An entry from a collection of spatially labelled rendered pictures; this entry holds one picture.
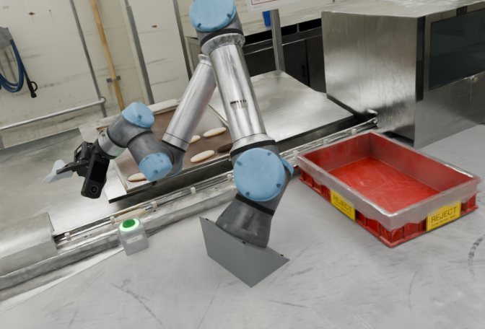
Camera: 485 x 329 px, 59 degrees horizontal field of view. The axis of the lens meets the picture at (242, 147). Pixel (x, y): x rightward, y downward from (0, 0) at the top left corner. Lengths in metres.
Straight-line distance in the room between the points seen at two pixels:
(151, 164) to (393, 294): 0.64
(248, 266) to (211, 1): 0.65
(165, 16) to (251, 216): 3.95
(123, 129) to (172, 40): 3.86
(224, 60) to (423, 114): 0.87
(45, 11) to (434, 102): 4.07
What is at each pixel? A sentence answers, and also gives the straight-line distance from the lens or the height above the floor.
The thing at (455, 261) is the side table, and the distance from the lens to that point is 1.21.
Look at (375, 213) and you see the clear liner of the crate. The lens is 1.19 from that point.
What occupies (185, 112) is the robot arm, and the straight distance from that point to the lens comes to 1.20.
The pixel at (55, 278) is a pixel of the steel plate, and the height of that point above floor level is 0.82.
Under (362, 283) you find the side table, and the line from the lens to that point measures 1.12.
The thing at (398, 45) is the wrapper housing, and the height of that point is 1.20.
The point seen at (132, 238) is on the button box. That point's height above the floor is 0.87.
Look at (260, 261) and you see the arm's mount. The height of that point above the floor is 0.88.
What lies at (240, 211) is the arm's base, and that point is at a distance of 1.12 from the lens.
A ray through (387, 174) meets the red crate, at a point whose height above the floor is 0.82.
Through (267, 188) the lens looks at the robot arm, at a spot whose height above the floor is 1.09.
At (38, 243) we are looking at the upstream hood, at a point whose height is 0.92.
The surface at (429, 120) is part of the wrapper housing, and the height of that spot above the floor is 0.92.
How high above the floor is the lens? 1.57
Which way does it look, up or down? 24 degrees down
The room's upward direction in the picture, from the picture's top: 9 degrees counter-clockwise
